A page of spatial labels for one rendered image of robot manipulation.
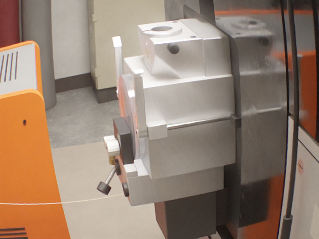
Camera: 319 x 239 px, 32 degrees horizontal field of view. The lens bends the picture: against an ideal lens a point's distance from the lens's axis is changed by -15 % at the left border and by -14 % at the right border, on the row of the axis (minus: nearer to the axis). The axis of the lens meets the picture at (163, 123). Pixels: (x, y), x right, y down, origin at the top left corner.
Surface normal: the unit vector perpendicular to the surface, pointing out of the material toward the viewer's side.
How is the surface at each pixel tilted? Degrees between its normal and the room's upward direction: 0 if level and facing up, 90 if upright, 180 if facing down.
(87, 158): 0
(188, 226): 90
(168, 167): 90
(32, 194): 90
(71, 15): 90
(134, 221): 0
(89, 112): 0
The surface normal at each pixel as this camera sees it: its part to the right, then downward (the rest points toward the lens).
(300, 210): -0.97, 0.15
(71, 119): -0.07, -0.91
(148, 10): 0.24, 0.38
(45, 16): 0.78, 0.21
